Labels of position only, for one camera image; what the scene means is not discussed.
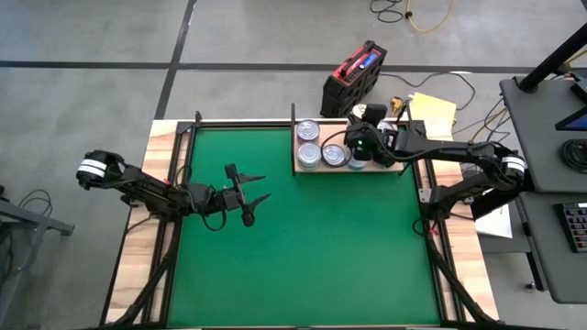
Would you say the thin black cable loop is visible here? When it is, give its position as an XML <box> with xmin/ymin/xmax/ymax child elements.
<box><xmin>17</xmin><ymin>188</ymin><xmax>55</xmax><ymax>216</ymax></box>

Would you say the tablet with blue screen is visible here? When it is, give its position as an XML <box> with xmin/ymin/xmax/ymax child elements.
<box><xmin>554</xmin><ymin>104</ymin><xmax>587</xmax><ymax>133</ymax></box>

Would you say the orange floor cable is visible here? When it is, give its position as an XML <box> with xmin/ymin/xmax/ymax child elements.
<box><xmin>404</xmin><ymin>0</ymin><xmax>454</xmax><ymax>34</ymax></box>

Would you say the wooden shelf board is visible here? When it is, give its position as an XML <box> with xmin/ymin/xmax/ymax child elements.
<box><xmin>293</xmin><ymin>123</ymin><xmax>405</xmax><ymax>174</ymax></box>

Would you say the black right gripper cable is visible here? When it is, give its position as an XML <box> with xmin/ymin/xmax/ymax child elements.
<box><xmin>319</xmin><ymin>129</ymin><xmax>353</xmax><ymax>169</ymax></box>

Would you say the grey desk with keyboard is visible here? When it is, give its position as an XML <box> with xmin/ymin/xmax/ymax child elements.
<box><xmin>517</xmin><ymin>191</ymin><xmax>587</xmax><ymax>304</ymax></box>

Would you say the black desk leg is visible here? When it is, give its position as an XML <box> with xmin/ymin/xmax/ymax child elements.
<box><xmin>521</xmin><ymin>214</ymin><xmax>548</xmax><ymax>293</ymax></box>

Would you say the yellow paper pad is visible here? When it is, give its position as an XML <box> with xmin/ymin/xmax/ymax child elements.
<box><xmin>407</xmin><ymin>92</ymin><xmax>458</xmax><ymax>138</ymax></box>

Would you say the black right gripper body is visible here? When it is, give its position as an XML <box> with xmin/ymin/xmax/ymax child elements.
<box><xmin>344</xmin><ymin>104</ymin><xmax>403</xmax><ymax>169</ymax></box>

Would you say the black looped floor cable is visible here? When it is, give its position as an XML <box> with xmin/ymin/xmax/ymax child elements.
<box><xmin>369</xmin><ymin>0</ymin><xmax>405</xmax><ymax>24</ymax></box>

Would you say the green table mat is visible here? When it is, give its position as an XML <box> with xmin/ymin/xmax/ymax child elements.
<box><xmin>165</xmin><ymin>126</ymin><xmax>442</xmax><ymax>327</ymax></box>

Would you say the black backlit keyboard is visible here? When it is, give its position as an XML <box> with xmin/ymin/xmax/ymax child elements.
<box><xmin>553</xmin><ymin>201</ymin><xmax>587</xmax><ymax>254</ymax></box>

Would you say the black cable bundle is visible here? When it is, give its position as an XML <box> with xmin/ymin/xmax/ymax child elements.
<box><xmin>458</xmin><ymin>96</ymin><xmax>513</xmax><ymax>148</ymax></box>

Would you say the black table frame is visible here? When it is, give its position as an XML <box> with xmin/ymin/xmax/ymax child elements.
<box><xmin>98</xmin><ymin>109</ymin><xmax>505</xmax><ymax>330</ymax></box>

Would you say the red black tool case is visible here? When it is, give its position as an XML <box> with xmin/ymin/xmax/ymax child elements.
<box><xmin>319</xmin><ymin>39</ymin><xmax>389</xmax><ymax>119</ymax></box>

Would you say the black desk device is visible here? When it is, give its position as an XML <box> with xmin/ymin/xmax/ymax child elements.
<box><xmin>570</xmin><ymin>75</ymin><xmax>587</xmax><ymax>105</ymax></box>

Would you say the white paper sheet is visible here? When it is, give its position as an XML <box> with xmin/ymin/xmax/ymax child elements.
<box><xmin>474</xmin><ymin>203</ymin><xmax>514</xmax><ymax>239</ymax></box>

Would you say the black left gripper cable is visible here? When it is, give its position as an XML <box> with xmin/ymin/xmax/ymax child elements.
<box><xmin>200</xmin><ymin>208</ymin><xmax>229</xmax><ymax>233</ymax></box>

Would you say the coiled black cable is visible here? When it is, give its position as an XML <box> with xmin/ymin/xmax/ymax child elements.
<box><xmin>558</xmin><ymin>138</ymin><xmax>587</xmax><ymax>175</ymax></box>

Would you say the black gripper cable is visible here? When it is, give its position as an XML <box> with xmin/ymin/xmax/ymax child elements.
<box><xmin>200</xmin><ymin>208</ymin><xmax>229</xmax><ymax>233</ymax></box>
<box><xmin>319</xmin><ymin>129</ymin><xmax>353</xmax><ymax>169</ymax></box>

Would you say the grey metal stand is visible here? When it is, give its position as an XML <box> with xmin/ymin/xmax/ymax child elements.
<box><xmin>0</xmin><ymin>182</ymin><xmax>77</xmax><ymax>330</ymax></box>

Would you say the black slanted pole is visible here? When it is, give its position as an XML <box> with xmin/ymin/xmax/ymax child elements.
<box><xmin>516</xmin><ymin>21</ymin><xmax>587</xmax><ymax>94</ymax></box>

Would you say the large green tuna can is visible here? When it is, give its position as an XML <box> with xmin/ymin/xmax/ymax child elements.
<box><xmin>295</xmin><ymin>141</ymin><xmax>323</xmax><ymax>170</ymax></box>

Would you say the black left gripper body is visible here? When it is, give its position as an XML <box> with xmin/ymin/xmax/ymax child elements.
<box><xmin>196</xmin><ymin>163</ymin><xmax>258</xmax><ymax>228</ymax></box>

